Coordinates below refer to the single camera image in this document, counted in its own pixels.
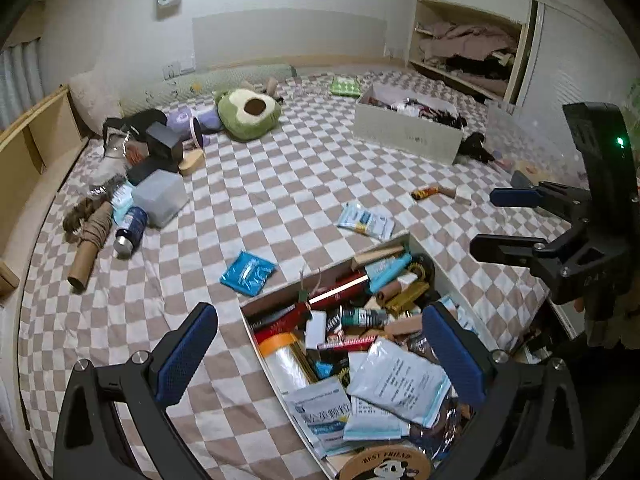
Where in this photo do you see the white medicine sachet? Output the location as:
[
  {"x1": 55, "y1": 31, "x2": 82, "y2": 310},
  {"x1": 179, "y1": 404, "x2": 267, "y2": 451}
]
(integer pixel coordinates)
[{"x1": 347, "y1": 339, "x2": 451, "y2": 428}]

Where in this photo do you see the white clutter storage box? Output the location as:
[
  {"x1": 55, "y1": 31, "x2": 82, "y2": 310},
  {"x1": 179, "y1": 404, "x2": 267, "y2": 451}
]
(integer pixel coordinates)
[{"x1": 241, "y1": 232, "x2": 498, "y2": 479}]

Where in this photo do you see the black hair dryer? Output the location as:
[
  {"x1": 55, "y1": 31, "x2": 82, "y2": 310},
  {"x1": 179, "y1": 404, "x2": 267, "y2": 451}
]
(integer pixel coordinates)
[{"x1": 457, "y1": 131, "x2": 496, "y2": 164}]

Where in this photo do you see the yellow orange lighter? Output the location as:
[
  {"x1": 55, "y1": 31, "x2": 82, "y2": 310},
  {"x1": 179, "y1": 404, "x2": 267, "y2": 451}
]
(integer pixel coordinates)
[{"x1": 410, "y1": 185, "x2": 439, "y2": 202}]

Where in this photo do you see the white shoes storage box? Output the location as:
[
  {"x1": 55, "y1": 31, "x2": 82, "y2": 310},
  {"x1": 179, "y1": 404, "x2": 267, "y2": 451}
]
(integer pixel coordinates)
[{"x1": 354, "y1": 82, "x2": 466, "y2": 165}]

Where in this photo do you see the blue wet wipe packet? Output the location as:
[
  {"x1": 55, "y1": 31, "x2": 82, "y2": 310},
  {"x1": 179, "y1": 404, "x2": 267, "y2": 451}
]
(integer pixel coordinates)
[{"x1": 220, "y1": 252, "x2": 277, "y2": 297}]

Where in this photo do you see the round panda tin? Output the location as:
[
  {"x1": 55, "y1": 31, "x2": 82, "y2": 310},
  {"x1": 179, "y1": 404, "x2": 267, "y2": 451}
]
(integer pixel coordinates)
[{"x1": 338, "y1": 444, "x2": 432, "y2": 480}]

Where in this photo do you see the dark blue steel bottle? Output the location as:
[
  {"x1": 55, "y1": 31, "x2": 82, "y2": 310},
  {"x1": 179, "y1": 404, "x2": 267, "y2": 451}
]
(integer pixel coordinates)
[{"x1": 114, "y1": 206, "x2": 148, "y2": 258}]

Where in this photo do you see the white blue torn sachet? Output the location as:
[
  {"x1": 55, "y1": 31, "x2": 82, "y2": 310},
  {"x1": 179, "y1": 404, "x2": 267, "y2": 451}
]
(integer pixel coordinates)
[{"x1": 337, "y1": 202, "x2": 395, "y2": 242}]

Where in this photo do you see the brown cardboard tube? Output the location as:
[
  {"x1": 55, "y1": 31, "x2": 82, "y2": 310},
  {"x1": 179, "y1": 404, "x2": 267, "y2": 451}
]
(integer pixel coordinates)
[{"x1": 67, "y1": 200, "x2": 112, "y2": 292}]

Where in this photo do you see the translucent plastic container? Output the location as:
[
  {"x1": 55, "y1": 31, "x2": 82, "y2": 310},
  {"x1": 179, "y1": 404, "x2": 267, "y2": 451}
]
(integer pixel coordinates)
[{"x1": 132, "y1": 169, "x2": 189, "y2": 228}]

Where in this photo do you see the teal tissue pack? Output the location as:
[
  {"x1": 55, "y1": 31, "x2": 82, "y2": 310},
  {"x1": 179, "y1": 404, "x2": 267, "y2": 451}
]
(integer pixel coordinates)
[{"x1": 111, "y1": 181, "x2": 134, "y2": 226}]

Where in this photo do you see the brown fur scarf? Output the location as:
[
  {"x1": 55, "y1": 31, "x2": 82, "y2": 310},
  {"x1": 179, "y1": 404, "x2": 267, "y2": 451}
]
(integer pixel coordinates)
[{"x1": 63, "y1": 195, "x2": 107, "y2": 234}]

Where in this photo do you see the green patterned packet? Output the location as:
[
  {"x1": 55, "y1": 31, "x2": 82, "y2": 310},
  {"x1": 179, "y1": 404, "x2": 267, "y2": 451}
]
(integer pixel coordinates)
[{"x1": 329, "y1": 76, "x2": 362, "y2": 98}]

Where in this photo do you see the black box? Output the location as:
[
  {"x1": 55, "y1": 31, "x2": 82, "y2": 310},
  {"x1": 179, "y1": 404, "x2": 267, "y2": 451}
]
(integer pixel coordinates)
[{"x1": 145, "y1": 122, "x2": 183, "y2": 164}]

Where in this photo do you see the green avocado plush toy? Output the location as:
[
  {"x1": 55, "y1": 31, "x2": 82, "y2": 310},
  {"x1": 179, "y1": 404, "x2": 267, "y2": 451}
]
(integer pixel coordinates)
[{"x1": 216, "y1": 88, "x2": 281, "y2": 142}]

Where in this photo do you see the white fluffy pillow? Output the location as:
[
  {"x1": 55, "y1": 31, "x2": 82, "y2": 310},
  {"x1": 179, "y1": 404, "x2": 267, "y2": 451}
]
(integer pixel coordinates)
[{"x1": 68, "y1": 70, "x2": 122, "y2": 134}]

